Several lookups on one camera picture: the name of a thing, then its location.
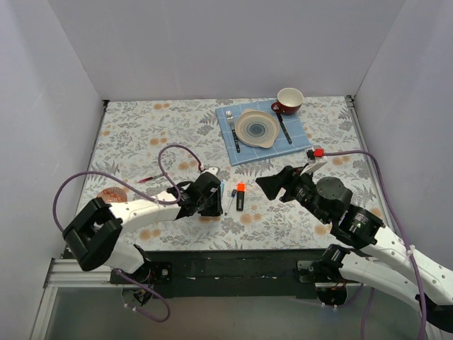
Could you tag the black orange highlighter pen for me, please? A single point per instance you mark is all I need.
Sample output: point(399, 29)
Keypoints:
point(240, 195)

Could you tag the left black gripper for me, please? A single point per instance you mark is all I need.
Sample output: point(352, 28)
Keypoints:
point(215, 201)

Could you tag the fork with black handle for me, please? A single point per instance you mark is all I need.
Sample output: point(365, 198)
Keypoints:
point(230, 120)

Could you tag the knife with black handle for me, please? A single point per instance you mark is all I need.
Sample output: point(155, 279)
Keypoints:
point(284, 129)

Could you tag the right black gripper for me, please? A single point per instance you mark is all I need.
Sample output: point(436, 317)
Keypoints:
point(287, 186)

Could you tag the red pen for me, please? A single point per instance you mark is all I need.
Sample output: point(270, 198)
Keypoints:
point(150, 178)

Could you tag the white grey pen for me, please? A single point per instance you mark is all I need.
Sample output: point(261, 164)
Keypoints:
point(231, 200)

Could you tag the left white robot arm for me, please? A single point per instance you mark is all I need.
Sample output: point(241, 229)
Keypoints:
point(93, 236)

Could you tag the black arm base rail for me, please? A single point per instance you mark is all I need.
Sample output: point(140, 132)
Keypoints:
point(237, 273)

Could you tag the blue checked cloth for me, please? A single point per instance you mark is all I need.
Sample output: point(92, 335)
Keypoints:
point(281, 147)

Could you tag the beige blue plate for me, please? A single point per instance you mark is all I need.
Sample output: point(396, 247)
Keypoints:
point(257, 129)

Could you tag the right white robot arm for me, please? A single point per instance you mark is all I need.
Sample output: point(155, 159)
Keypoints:
point(372, 252)

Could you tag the red patterned small bowl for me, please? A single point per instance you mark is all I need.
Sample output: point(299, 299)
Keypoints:
point(113, 195)

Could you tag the red white cup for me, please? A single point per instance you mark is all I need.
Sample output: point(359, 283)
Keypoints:
point(288, 101)

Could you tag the light blue pen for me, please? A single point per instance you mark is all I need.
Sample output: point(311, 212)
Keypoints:
point(222, 188)

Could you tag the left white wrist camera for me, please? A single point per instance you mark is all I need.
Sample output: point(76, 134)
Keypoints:
point(211, 170)

